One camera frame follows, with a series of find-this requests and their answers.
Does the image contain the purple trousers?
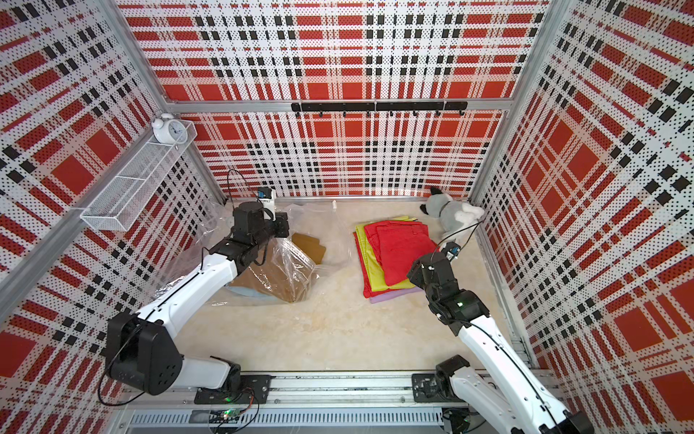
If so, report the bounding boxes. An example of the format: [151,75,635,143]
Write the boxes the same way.
[369,288,421,304]

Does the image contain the red trousers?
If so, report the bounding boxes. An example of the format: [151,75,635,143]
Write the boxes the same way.
[352,233,392,300]
[365,219,437,286]

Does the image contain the lime green trousers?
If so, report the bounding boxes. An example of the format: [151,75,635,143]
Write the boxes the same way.
[354,222,413,298]

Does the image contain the clear plastic vacuum bag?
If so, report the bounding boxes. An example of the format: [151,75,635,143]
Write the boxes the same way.
[154,202,354,307]

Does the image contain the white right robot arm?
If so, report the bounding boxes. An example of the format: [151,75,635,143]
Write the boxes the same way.
[408,252,595,433]

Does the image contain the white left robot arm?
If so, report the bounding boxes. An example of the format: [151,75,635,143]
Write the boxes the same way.
[103,197,289,396]

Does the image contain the brown folded trousers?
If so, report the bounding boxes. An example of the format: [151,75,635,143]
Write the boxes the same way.
[226,233,326,304]

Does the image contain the grey white plush toy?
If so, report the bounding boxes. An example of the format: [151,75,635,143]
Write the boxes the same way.
[420,187,485,244]

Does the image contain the light blue folded garment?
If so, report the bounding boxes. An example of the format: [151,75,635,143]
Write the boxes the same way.
[226,287,281,303]

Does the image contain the white alarm clock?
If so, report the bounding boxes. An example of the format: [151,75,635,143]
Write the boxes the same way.
[151,113,189,145]

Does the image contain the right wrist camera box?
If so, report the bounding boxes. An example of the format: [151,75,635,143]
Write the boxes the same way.
[441,242,462,261]

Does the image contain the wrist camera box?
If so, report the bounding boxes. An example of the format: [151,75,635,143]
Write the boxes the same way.
[441,242,462,261]
[257,186,276,214]

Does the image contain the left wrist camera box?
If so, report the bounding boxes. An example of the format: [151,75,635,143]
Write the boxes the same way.
[257,186,276,214]

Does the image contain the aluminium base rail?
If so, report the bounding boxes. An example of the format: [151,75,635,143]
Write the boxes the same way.
[113,371,565,434]

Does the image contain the white wire wall shelf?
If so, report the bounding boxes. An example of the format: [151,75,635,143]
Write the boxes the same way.
[81,119,197,231]

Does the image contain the black wall hook rail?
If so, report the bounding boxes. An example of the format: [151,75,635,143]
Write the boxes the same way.
[290,101,469,115]

